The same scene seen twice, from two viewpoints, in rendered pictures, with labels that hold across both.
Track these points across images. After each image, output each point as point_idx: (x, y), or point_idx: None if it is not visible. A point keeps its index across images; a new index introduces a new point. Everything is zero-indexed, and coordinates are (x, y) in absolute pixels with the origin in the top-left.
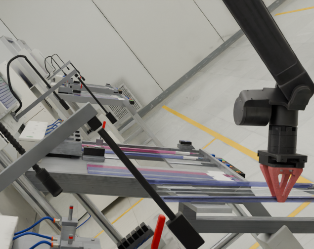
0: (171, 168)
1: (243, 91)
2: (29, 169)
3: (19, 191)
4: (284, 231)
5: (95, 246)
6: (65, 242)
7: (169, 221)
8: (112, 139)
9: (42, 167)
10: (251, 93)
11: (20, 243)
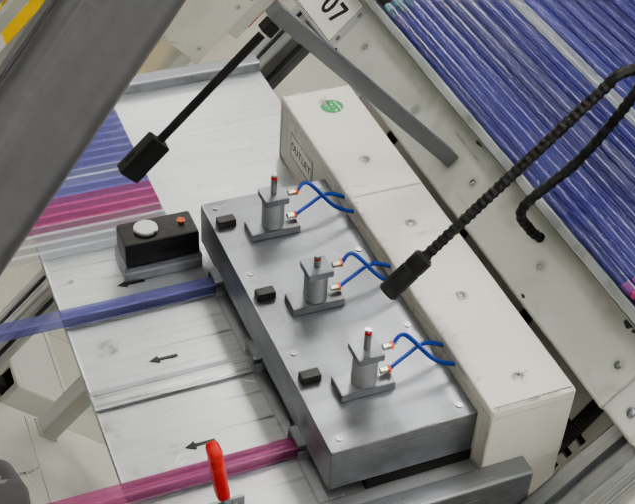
0: None
1: (14, 476)
2: None
3: None
4: None
5: (321, 412)
6: (324, 265)
7: (164, 142)
8: (245, 45)
9: (421, 254)
10: None
11: (438, 371)
